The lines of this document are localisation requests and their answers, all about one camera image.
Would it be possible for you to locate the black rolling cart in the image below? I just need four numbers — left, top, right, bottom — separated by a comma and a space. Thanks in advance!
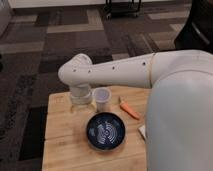
103, 0, 142, 19

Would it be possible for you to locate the orange toy carrot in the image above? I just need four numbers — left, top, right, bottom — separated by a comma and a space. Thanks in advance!
119, 98, 140, 120

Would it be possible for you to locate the dark blue ceramic bowl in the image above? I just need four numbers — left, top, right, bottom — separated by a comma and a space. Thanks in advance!
86, 112, 126, 151

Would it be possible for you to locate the clear plastic cup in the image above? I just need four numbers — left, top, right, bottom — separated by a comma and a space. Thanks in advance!
93, 87, 111, 112

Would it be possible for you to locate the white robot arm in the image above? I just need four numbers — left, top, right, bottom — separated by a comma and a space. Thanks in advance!
58, 49, 213, 171

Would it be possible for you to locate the black office chair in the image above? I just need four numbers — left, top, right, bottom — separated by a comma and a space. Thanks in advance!
174, 0, 213, 54

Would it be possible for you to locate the white sponge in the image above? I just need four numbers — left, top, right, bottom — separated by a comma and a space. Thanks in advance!
139, 125, 146, 140

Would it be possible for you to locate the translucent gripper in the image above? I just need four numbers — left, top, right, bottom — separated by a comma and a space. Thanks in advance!
70, 93, 96, 113

